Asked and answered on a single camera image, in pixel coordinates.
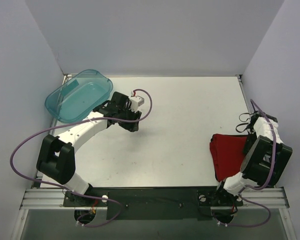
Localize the red t shirt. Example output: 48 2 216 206
209 133 248 182

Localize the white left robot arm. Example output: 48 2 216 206
36 91 145 206

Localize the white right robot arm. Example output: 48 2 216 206
209 111 293 205

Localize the teal plastic bin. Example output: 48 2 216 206
44 69 113 124

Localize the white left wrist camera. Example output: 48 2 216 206
128 90 145 113

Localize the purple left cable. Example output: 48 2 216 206
9 88 153 228

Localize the purple cable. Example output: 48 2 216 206
9 88 153 228
214 99 277 228

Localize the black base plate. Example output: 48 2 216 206
63 186 243 223

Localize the aluminium frame rail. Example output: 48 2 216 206
19 188 73 210

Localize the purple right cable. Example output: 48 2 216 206
214 99 277 228

